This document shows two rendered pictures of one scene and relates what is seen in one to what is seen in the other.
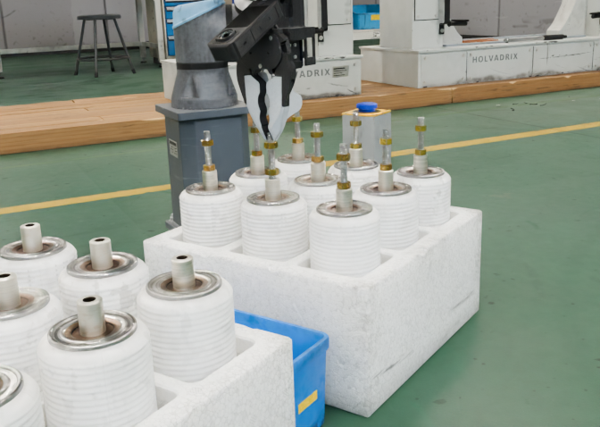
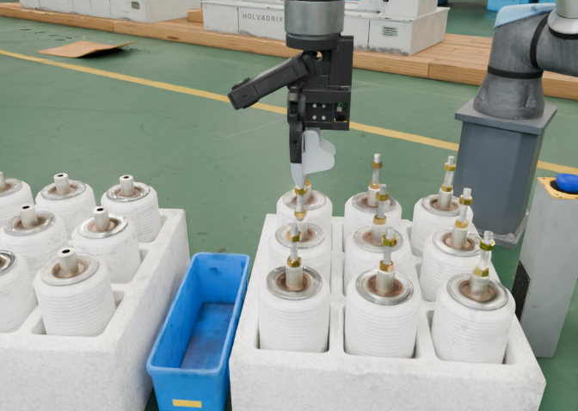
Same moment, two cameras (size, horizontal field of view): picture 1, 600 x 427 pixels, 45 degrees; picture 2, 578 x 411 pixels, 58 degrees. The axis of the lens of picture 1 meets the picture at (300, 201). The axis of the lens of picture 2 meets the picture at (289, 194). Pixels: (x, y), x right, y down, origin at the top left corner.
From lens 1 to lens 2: 85 cm
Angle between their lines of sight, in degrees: 57
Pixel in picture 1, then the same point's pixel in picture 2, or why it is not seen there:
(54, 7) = not seen: outside the picture
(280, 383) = (98, 375)
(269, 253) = not seen: hidden behind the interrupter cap
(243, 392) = (49, 360)
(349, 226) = (262, 300)
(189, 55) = (493, 59)
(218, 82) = (510, 93)
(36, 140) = not seen: hidden behind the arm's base
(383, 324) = (261, 400)
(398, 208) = (360, 314)
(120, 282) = (83, 243)
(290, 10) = (330, 69)
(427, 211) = (445, 336)
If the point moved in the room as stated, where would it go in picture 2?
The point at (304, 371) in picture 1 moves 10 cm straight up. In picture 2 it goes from (178, 381) to (170, 326)
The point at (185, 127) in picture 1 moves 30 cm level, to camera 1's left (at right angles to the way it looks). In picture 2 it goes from (465, 125) to (382, 94)
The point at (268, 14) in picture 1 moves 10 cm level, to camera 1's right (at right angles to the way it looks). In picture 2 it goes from (280, 72) to (324, 91)
